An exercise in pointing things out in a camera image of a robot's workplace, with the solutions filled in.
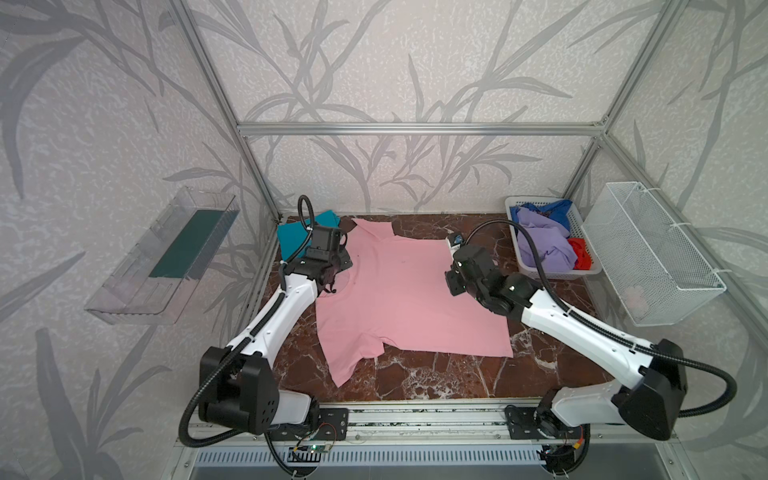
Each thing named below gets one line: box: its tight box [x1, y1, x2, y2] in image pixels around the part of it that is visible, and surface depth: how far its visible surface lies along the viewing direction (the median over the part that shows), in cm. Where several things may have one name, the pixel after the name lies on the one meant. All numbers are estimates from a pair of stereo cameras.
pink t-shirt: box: [315, 219, 513, 388], surface depth 95 cm
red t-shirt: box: [567, 238, 592, 271], surface depth 98 cm
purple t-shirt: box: [517, 207, 578, 273], surface depth 92 cm
